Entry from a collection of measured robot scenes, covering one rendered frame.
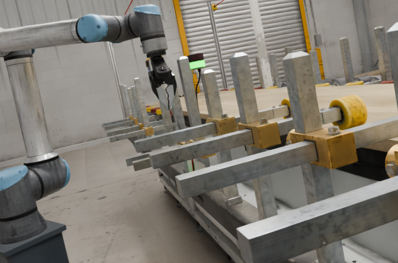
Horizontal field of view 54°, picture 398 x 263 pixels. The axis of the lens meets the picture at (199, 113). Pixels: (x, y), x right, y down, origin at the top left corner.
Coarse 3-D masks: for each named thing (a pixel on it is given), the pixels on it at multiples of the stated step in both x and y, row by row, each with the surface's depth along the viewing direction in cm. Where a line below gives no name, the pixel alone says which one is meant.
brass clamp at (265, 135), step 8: (240, 128) 94; (248, 128) 89; (256, 128) 85; (264, 128) 85; (272, 128) 85; (256, 136) 86; (264, 136) 85; (272, 136) 86; (256, 144) 87; (264, 144) 85; (272, 144) 86
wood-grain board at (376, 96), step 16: (224, 96) 293; (256, 96) 239; (272, 96) 218; (320, 96) 174; (336, 96) 163; (368, 96) 145; (384, 96) 137; (224, 112) 188; (368, 112) 113; (384, 112) 109; (384, 144) 81
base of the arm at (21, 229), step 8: (16, 216) 156; (24, 216) 158; (32, 216) 160; (40, 216) 164; (0, 224) 158; (8, 224) 156; (16, 224) 156; (24, 224) 157; (32, 224) 159; (40, 224) 161; (0, 232) 157; (8, 232) 155; (16, 232) 155; (24, 232) 156; (32, 232) 157; (40, 232) 160; (0, 240) 156; (8, 240) 155; (16, 240) 155
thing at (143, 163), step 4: (140, 160) 132; (144, 160) 132; (148, 160) 132; (136, 164) 131; (140, 164) 131; (144, 164) 132; (148, 164) 132; (136, 168) 131; (140, 168) 131; (144, 168) 132
